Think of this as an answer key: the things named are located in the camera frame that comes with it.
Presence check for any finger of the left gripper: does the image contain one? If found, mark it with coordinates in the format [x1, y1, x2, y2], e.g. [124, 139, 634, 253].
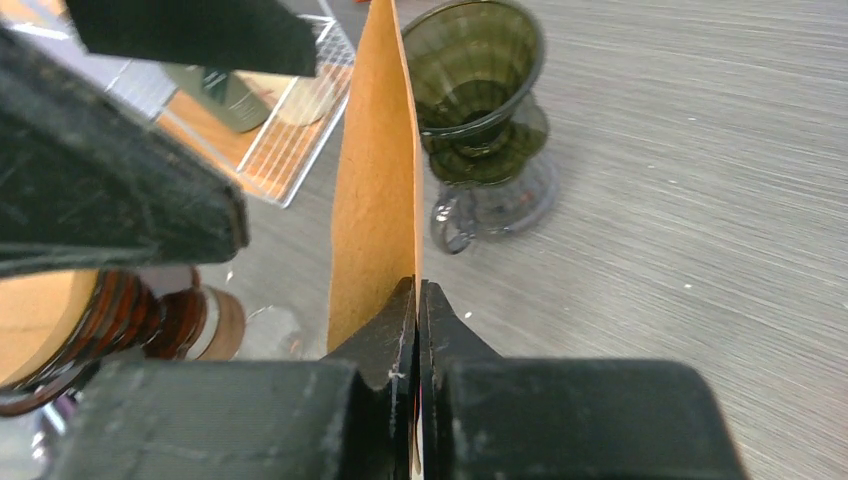
[1, 29, 251, 277]
[65, 0, 317, 77]

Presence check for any clear glass carafe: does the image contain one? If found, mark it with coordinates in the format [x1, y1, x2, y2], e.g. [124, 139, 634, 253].
[1, 306, 304, 480]

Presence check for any green pump bottle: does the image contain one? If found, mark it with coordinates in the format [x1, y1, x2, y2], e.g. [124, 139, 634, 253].
[162, 63, 271, 133]

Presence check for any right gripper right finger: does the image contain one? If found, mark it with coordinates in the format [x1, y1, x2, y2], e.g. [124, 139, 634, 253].
[418, 282, 748, 479]

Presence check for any brown plastic coffee dripper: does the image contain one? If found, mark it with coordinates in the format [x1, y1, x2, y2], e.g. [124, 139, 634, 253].
[1, 270, 246, 417]

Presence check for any white wire shelf rack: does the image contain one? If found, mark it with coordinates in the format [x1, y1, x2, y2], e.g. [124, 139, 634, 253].
[0, 0, 359, 210]

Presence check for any cream pump bottle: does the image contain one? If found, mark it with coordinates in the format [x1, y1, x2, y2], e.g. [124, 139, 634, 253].
[277, 76, 336, 126]

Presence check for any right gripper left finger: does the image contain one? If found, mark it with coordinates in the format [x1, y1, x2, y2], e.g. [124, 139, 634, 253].
[49, 277, 417, 479]

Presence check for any dark green coffee dripper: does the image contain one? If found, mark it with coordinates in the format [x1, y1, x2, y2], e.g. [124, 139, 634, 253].
[402, 1, 548, 185]

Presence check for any brown paper coffee filter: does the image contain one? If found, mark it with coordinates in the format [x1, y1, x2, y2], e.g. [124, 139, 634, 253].
[327, 0, 423, 350]
[1, 269, 98, 387]

